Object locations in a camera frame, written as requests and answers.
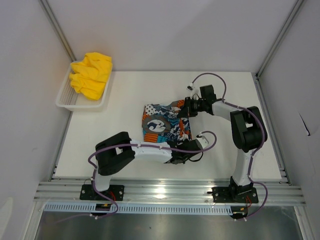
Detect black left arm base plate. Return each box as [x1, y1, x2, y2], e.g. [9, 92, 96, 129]
[79, 184, 125, 201]

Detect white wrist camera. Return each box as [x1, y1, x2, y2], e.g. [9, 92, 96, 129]
[196, 134, 209, 149]
[187, 82, 195, 91]

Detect aluminium mounting rail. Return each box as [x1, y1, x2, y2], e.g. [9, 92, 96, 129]
[33, 178, 306, 207]

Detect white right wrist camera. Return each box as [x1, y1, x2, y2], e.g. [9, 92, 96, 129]
[187, 82, 195, 91]

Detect yellow shorts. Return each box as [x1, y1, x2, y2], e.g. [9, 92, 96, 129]
[69, 52, 113, 101]

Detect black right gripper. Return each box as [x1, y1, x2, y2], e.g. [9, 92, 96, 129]
[177, 97, 206, 119]

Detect colourful patterned shorts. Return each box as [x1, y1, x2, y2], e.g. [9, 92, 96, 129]
[141, 100, 192, 144]

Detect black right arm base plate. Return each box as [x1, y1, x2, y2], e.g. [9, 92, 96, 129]
[206, 186, 259, 204]

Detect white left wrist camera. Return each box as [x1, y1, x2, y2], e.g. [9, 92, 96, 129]
[196, 134, 209, 149]

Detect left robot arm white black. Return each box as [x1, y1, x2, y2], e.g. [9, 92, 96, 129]
[88, 131, 209, 200]

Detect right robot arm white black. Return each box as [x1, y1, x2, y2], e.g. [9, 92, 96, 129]
[177, 85, 268, 202]

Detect white plastic basket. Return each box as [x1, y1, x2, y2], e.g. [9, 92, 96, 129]
[55, 66, 114, 112]

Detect slotted grey cable duct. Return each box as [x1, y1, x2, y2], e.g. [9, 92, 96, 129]
[43, 202, 233, 216]

